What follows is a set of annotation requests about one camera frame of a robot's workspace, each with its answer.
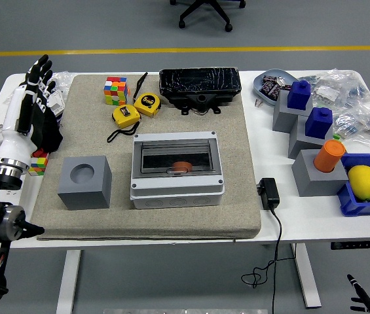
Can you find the clear bags of small parts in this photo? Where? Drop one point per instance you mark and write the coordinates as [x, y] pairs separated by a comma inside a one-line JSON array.
[[63, 78]]

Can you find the small metal pins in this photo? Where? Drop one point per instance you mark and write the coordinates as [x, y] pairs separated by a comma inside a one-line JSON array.
[[257, 103]]

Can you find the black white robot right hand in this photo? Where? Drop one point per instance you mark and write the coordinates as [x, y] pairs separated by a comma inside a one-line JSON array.
[[359, 291]]

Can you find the orange cylinder battery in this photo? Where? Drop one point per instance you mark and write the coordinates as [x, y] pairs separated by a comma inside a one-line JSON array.
[[181, 165], [328, 157]]

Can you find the white wall socket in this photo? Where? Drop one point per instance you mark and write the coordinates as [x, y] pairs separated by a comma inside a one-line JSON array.
[[58, 104]]

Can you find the grey electrical enclosure box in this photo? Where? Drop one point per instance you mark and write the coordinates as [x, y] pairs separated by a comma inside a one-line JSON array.
[[178, 199]]

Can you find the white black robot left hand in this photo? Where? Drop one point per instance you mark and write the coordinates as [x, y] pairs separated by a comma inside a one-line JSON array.
[[11, 144]]

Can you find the grey holder block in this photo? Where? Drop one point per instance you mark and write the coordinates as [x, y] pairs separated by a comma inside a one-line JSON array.
[[315, 183], [86, 196], [283, 114], [299, 144]]

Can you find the yellow lemon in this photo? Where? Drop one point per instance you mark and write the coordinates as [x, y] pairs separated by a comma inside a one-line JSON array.
[[363, 181]]

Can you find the grey-brown table mat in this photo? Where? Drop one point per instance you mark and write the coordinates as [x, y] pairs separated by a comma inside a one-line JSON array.
[[230, 147]]

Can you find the black plastic housing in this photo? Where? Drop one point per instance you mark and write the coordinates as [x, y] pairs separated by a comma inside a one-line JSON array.
[[201, 81]]

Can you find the black table control panel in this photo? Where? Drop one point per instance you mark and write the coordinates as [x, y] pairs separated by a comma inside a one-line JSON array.
[[358, 245]]

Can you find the dark snack packet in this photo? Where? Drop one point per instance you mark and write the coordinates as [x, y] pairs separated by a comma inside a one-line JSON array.
[[270, 78], [270, 89]]

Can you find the white table leg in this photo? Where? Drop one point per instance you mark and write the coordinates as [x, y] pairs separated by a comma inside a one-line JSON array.
[[68, 281], [306, 278]]

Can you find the small green piece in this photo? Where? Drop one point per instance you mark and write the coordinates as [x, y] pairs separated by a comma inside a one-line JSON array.
[[338, 137]]

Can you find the small colourful puzzle cube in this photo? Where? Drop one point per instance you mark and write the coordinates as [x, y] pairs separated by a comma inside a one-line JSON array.
[[39, 165]]

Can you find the blue-grey oval plate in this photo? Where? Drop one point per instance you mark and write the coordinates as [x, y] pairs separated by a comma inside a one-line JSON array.
[[257, 88]]

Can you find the large colourful puzzle cube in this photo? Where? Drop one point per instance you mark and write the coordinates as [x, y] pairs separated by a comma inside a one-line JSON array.
[[116, 91]]

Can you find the large yellow tape measure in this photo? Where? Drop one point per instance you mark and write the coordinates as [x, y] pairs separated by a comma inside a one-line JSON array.
[[147, 104]]

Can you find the transparent hinged box lid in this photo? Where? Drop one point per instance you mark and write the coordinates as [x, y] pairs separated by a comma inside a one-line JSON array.
[[175, 145]]

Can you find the black cloth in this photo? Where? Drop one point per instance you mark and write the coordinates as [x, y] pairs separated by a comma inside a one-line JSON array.
[[52, 131]]

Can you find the small yellow tape measure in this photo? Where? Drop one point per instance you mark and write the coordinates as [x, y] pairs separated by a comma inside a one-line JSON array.
[[124, 116]]

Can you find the blue plastic bin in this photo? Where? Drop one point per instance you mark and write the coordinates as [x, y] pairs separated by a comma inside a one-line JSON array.
[[355, 206]]

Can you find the clear bag of parts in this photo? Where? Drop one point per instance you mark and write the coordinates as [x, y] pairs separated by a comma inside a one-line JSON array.
[[309, 78], [342, 88], [368, 127]]

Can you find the blue plastic block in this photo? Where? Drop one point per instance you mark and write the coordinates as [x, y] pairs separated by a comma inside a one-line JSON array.
[[319, 124], [299, 96]]

